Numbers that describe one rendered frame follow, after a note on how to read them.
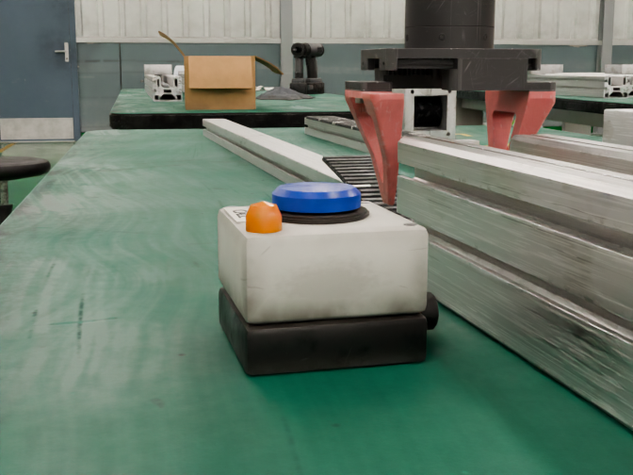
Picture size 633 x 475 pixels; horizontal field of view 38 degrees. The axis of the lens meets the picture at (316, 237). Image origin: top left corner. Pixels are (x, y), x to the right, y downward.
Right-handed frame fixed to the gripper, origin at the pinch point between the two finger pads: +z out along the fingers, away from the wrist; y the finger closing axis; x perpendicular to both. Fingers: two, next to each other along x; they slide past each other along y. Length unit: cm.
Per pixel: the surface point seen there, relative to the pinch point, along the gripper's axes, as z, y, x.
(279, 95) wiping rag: 3, 43, 277
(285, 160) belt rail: 2.0, -2.6, 40.3
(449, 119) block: 1, 35, 89
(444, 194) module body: -1.5, -4.8, -12.3
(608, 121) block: -4.1, 13.9, 3.6
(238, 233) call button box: -1.2, -16.7, -19.3
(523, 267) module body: 0.4, -4.7, -21.4
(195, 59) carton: -9, 5, 207
